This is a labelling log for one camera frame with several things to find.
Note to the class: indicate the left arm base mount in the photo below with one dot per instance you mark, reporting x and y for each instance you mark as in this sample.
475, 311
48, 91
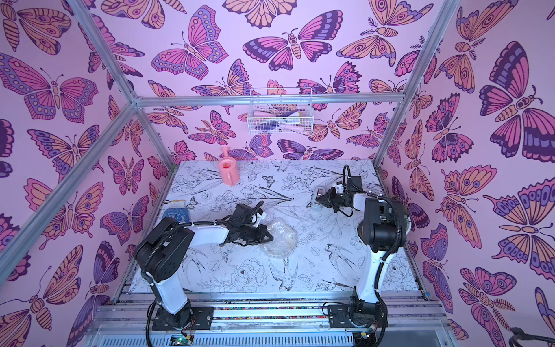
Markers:
192, 318

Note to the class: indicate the blue work glove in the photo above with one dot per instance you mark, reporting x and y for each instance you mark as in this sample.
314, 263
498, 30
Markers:
178, 210

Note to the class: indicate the clear bubble wrap sheet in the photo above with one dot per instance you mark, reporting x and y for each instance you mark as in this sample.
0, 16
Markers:
285, 240

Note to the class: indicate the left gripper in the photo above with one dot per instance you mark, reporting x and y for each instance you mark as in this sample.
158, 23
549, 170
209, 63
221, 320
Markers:
261, 233

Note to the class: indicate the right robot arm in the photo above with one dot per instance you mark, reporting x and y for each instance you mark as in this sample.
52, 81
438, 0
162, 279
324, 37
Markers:
383, 230

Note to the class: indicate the white wire basket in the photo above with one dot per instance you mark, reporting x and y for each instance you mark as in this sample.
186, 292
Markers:
281, 110

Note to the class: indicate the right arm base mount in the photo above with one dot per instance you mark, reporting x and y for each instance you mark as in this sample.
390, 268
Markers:
365, 315

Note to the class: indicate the green circuit board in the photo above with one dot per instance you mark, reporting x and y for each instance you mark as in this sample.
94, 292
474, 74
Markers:
181, 340

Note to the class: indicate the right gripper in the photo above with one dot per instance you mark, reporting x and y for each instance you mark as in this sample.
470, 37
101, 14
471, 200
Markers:
329, 198

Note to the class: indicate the pink watering can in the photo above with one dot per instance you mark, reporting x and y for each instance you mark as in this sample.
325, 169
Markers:
228, 168

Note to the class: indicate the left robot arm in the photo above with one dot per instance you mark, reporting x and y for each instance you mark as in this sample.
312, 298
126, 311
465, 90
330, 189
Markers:
162, 251

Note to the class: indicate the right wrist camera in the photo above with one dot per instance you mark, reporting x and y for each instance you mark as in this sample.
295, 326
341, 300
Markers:
352, 185

